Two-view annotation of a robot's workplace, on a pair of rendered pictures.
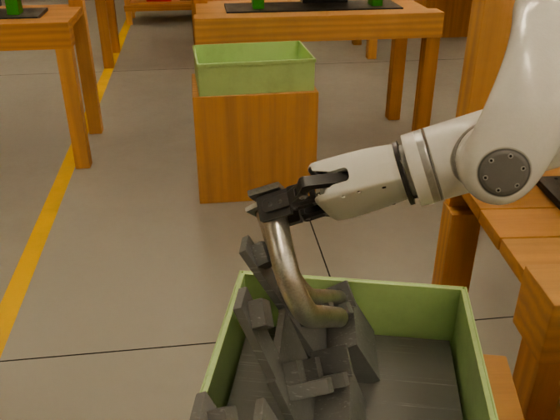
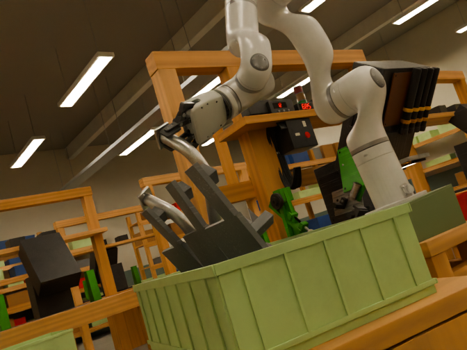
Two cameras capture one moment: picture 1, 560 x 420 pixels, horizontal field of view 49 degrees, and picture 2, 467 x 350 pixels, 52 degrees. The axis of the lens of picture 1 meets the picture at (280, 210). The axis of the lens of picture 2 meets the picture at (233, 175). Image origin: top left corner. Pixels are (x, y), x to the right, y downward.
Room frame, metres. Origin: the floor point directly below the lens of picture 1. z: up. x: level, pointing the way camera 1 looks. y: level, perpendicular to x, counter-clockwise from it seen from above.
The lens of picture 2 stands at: (-0.31, 0.49, 0.97)
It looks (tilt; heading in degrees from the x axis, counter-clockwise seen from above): 8 degrees up; 327
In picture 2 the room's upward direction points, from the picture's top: 17 degrees counter-clockwise
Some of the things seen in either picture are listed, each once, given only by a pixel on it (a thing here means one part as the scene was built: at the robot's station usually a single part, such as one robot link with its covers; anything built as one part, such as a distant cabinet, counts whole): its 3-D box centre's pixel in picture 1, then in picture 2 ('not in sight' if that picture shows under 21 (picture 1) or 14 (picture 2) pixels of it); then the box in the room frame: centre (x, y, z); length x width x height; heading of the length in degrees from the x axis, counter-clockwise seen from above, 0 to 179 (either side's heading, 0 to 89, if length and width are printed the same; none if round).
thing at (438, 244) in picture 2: not in sight; (411, 245); (0.67, -0.67, 0.83); 0.32 x 0.32 x 0.04; 5
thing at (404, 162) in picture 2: not in sight; (385, 170); (1.22, -1.33, 1.11); 0.39 x 0.16 x 0.03; 3
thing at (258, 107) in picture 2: not in sight; (256, 109); (1.52, -0.95, 1.60); 0.15 x 0.07 x 0.07; 93
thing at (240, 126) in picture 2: not in sight; (298, 121); (1.57, -1.24, 1.52); 0.90 x 0.25 x 0.04; 93
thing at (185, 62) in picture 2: not in sight; (272, 61); (1.61, -1.23, 1.90); 1.50 x 0.09 x 0.09; 93
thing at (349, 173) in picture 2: not in sight; (354, 167); (1.25, -1.18, 1.17); 0.13 x 0.12 x 0.20; 93
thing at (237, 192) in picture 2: not in sight; (301, 178); (1.68, -1.23, 1.23); 1.30 x 0.05 x 0.09; 93
